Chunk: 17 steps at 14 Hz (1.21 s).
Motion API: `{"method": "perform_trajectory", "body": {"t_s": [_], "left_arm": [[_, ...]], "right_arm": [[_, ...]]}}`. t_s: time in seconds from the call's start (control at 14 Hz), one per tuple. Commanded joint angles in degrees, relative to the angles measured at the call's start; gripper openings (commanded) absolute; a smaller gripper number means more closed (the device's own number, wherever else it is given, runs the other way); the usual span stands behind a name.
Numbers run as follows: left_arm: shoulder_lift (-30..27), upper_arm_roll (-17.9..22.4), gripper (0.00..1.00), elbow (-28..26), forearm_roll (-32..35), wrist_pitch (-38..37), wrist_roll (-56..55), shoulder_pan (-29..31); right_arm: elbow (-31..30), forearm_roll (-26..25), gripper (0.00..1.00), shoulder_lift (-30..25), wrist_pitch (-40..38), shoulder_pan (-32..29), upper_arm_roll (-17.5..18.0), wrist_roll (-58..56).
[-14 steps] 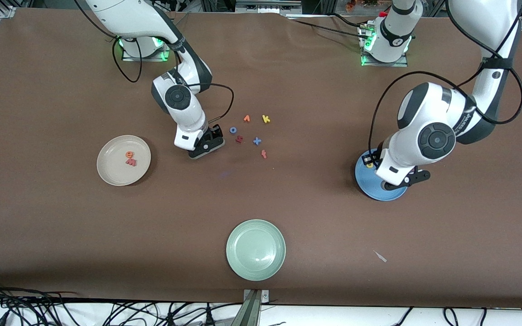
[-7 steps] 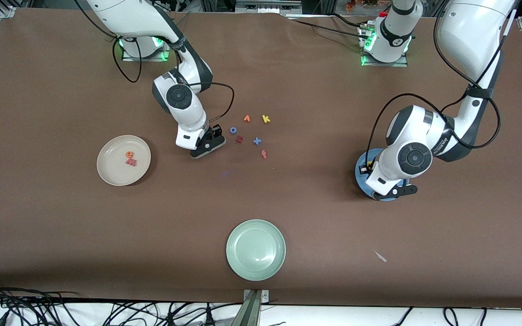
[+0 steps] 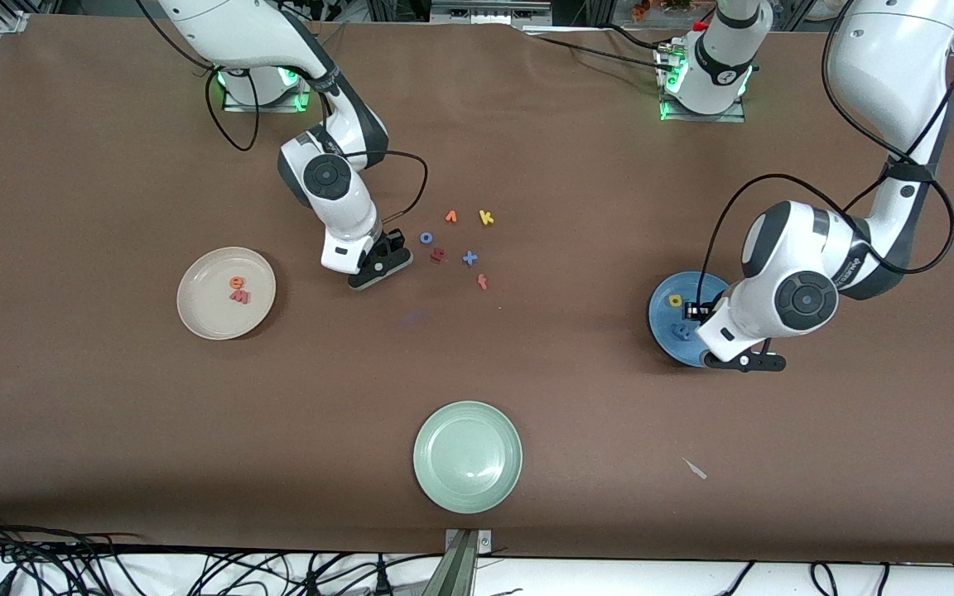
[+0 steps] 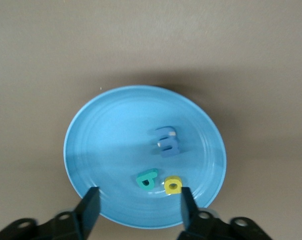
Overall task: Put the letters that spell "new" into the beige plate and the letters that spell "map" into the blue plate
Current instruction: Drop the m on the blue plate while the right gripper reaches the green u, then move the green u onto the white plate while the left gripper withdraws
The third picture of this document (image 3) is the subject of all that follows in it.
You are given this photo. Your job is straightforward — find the beige brown plate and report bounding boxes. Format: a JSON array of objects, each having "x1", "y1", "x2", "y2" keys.
[{"x1": 176, "y1": 246, "x2": 277, "y2": 341}]

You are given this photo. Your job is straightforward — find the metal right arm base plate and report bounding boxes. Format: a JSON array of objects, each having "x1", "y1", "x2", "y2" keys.
[{"x1": 222, "y1": 70, "x2": 314, "y2": 113}]

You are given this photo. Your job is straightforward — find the thin black base cable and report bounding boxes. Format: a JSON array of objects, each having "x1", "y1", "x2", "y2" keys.
[{"x1": 527, "y1": 23, "x2": 681, "y2": 74}]

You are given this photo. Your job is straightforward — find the grey metal box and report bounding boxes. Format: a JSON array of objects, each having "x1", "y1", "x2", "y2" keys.
[{"x1": 430, "y1": 0, "x2": 554, "y2": 26}]

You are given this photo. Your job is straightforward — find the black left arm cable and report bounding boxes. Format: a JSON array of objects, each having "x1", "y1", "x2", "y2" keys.
[{"x1": 695, "y1": 0, "x2": 954, "y2": 312}]

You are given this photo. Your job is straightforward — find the blue plate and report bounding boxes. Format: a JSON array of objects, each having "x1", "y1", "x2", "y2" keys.
[{"x1": 648, "y1": 271, "x2": 735, "y2": 368}]

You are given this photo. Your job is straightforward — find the pale green plate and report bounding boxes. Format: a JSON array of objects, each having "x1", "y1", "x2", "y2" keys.
[{"x1": 412, "y1": 401, "x2": 523, "y2": 515}]

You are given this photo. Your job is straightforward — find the orange background object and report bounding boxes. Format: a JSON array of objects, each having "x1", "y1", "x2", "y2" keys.
[{"x1": 630, "y1": 0, "x2": 695, "y2": 19}]

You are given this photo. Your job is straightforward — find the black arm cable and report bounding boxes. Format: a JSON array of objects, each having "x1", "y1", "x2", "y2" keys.
[
  {"x1": 136, "y1": 0, "x2": 430, "y2": 224},
  {"x1": 695, "y1": 0, "x2": 954, "y2": 312}
]

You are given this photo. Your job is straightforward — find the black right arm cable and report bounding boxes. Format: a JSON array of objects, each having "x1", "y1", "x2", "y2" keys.
[{"x1": 136, "y1": 0, "x2": 430, "y2": 224}]

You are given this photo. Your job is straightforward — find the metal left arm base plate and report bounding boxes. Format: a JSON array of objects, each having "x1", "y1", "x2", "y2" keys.
[{"x1": 656, "y1": 41, "x2": 748, "y2": 124}]

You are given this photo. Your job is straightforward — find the grey metal camera bracket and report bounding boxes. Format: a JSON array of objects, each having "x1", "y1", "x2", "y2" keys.
[{"x1": 423, "y1": 528, "x2": 494, "y2": 596}]

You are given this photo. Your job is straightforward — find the tangled black cables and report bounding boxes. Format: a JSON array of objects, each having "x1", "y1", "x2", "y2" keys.
[{"x1": 0, "y1": 509, "x2": 445, "y2": 596}]

